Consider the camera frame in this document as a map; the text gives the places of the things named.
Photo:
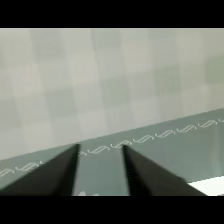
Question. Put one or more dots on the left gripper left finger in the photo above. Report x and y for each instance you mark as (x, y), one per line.
(53, 176)

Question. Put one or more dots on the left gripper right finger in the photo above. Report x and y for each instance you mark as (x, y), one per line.
(150, 180)

